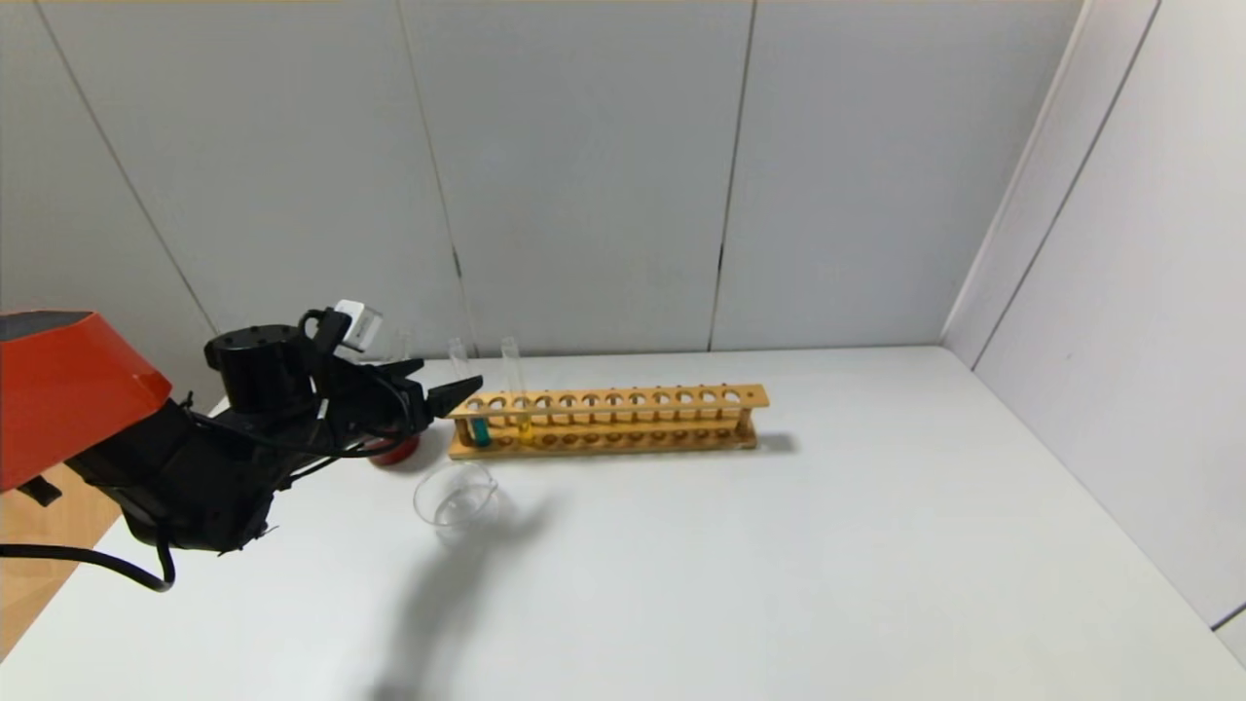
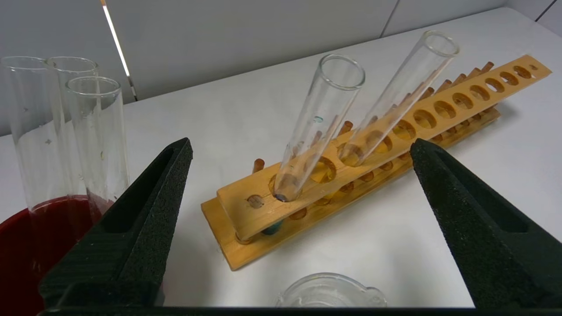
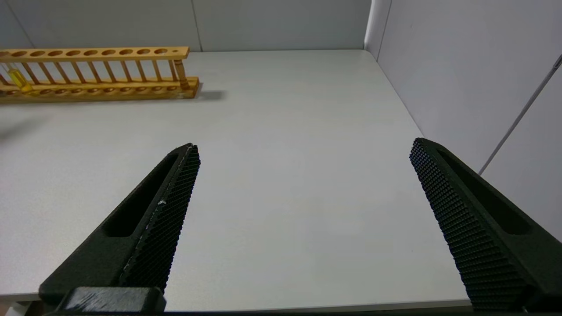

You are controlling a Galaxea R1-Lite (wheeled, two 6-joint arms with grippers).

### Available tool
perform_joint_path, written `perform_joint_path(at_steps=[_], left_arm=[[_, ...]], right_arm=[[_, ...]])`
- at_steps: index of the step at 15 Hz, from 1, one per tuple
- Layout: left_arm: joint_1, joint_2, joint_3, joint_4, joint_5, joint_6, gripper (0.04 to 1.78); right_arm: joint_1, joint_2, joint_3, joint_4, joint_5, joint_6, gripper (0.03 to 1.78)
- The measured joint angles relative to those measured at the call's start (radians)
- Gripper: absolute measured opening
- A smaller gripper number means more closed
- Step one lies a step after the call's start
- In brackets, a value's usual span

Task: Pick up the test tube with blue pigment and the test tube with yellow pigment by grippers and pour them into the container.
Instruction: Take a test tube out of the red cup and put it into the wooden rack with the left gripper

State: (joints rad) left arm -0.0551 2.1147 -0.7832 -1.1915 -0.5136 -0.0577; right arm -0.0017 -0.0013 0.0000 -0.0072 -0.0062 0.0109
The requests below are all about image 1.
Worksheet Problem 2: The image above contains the clear glass dish with spout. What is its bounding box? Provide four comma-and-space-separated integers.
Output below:
413, 461, 514, 546

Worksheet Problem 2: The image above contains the dark red cup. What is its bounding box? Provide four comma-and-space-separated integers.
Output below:
368, 428, 422, 467

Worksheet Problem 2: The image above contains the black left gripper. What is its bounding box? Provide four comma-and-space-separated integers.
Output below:
328, 357, 484, 440

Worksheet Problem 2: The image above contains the black camera cable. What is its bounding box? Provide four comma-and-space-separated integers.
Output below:
0, 308, 415, 593

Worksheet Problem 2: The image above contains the blue pigment glass test tube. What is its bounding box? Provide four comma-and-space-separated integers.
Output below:
449, 339, 493, 449

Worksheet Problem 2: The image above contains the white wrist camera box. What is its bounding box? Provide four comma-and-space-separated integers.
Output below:
334, 300, 384, 353

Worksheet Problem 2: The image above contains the yellow pigment glass test tube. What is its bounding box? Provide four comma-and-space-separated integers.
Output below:
501, 338, 536, 446

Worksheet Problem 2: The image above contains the wooden test tube rack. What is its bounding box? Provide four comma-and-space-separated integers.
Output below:
439, 385, 770, 461

